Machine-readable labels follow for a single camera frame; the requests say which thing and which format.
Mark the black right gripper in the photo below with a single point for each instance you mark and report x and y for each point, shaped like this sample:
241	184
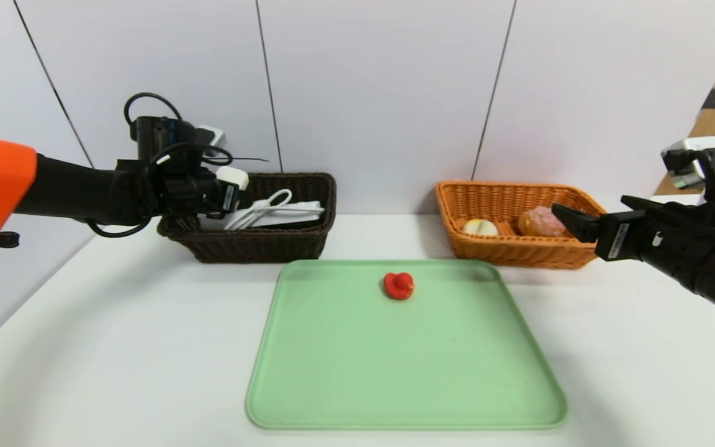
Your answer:
619	236

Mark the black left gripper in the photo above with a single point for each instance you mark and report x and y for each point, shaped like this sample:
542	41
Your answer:
228	198

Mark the white power strip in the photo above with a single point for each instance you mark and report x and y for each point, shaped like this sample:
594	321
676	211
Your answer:
298	214

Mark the pink burger bun toy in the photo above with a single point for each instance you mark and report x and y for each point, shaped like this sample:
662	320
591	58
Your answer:
537	221

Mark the cream steamed bun toy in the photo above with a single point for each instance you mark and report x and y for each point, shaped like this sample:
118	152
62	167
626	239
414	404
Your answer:
480	228

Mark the red rubber duck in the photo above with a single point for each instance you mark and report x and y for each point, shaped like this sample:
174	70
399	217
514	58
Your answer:
398	287

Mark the dark brown wicker basket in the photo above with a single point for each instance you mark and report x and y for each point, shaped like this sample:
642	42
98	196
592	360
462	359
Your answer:
258	248

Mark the orange wicker basket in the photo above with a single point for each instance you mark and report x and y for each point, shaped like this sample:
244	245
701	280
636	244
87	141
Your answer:
519	254

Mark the white side table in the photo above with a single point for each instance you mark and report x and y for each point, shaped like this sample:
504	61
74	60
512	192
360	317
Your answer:
674	200

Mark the light green plastic tray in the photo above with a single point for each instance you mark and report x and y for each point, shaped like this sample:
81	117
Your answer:
457	385

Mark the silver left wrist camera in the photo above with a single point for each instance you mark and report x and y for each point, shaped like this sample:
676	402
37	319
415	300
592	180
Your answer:
215	135

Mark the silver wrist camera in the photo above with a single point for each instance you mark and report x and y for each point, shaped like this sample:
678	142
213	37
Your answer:
689	164
215	135

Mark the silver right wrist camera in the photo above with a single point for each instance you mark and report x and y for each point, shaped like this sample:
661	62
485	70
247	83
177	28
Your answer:
689	164

